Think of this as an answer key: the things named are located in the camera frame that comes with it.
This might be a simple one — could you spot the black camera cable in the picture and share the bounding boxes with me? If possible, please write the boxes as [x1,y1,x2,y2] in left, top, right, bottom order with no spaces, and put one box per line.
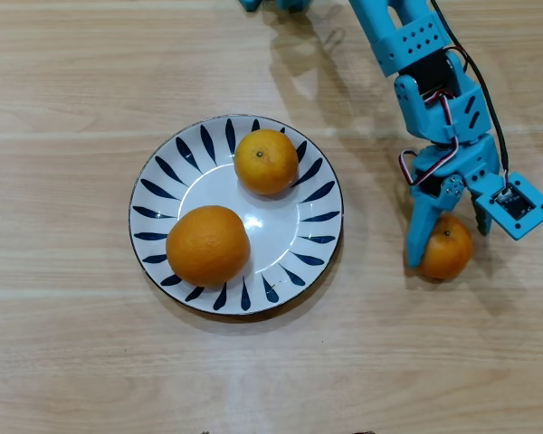
[429,0,512,191]

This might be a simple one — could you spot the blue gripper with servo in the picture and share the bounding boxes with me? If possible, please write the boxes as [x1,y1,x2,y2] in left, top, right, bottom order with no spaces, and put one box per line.
[405,133,501,269]

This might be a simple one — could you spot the white plate blue petal pattern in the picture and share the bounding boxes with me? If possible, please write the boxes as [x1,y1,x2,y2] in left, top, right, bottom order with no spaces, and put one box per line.
[128,113,345,316]

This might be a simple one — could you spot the small deep orange mandarin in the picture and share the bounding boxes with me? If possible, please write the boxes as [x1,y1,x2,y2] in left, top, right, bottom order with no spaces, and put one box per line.
[418,212,474,280]

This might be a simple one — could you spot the large orange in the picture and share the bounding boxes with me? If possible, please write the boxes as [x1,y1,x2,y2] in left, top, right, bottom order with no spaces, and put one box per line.
[165,204,252,288]

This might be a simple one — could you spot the small yellowish orange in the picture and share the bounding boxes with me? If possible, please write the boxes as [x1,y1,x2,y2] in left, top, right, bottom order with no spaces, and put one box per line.
[233,128,300,196]

